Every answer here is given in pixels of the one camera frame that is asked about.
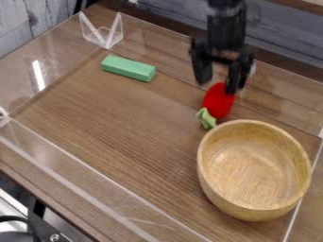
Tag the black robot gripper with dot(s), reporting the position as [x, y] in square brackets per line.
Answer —
[205, 52]

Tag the red plush strawberry toy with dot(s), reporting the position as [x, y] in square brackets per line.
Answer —
[217, 105]

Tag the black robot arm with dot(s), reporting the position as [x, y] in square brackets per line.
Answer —
[226, 21]

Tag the green rectangular foam block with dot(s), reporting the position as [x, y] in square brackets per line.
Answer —
[129, 68]

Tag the wooden bowl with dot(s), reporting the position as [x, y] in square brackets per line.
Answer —
[254, 169]

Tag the clear acrylic tray wall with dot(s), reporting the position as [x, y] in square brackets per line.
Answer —
[103, 145]

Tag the clear acrylic corner bracket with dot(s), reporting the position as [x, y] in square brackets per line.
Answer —
[102, 36]

